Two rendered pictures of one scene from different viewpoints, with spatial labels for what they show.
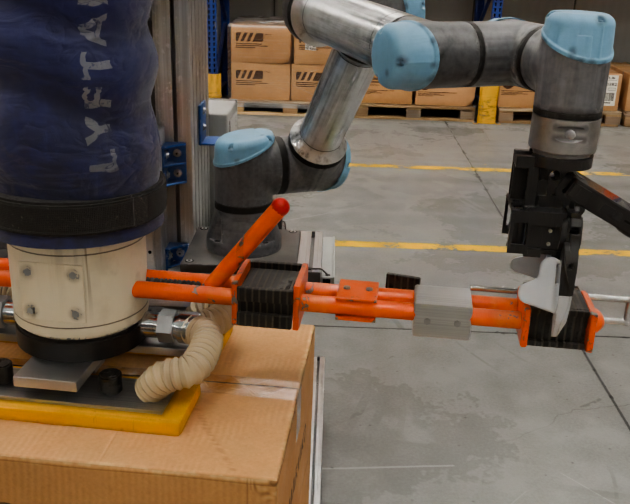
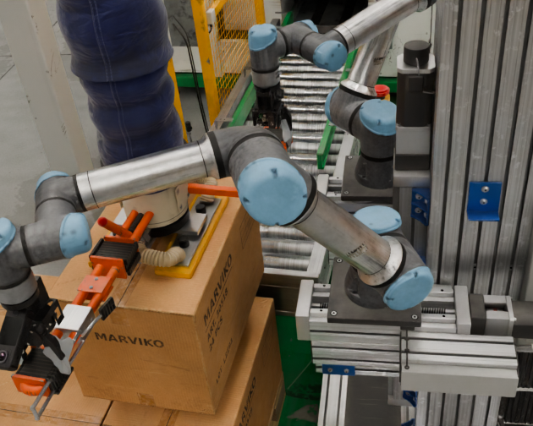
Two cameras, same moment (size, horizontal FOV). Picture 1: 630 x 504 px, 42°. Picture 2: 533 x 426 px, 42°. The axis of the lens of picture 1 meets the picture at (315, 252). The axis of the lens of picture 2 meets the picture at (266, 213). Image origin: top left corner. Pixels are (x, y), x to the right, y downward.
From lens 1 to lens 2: 2.03 m
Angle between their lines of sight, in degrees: 87
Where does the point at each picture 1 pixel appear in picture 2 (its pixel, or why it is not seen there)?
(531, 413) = not seen: outside the picture
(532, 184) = not seen: hidden behind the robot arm
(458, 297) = (66, 322)
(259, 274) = (123, 247)
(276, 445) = (69, 297)
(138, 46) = (105, 114)
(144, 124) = (116, 148)
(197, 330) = not seen: hidden behind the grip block
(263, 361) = (151, 292)
